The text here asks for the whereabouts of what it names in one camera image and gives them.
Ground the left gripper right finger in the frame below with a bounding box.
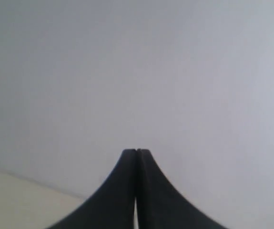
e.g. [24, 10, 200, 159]
[136, 149, 225, 229]

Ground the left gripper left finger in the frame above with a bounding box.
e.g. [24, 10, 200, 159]
[50, 149, 137, 229]

